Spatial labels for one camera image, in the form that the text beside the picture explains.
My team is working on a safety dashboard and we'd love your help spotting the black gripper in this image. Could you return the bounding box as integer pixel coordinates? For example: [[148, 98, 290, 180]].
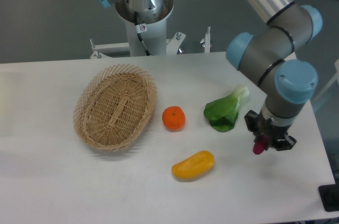
[[244, 110, 297, 151]]

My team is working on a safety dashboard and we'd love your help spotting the purple sweet potato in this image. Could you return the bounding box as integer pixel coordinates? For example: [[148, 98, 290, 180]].
[[253, 135, 269, 155]]

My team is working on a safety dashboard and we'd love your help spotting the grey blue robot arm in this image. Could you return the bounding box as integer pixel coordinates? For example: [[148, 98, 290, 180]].
[[98, 0, 323, 154]]

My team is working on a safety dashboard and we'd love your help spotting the woven wicker basket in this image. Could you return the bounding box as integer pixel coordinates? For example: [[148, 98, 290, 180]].
[[73, 64, 157, 151]]

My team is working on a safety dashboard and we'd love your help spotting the green bok choy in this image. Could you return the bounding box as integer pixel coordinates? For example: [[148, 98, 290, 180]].
[[203, 85, 249, 132]]

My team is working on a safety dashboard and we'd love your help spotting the yellow mango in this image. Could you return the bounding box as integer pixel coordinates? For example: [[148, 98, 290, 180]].
[[171, 150, 215, 180]]

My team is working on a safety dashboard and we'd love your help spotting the black device at table edge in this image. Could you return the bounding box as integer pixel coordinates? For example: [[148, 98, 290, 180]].
[[318, 184, 338, 212]]

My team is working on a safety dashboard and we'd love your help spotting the orange mandarin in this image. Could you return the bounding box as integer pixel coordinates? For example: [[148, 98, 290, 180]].
[[162, 106, 186, 131]]

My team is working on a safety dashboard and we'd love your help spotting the black cable on pedestal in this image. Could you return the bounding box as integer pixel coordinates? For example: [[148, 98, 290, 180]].
[[133, 11, 151, 57]]

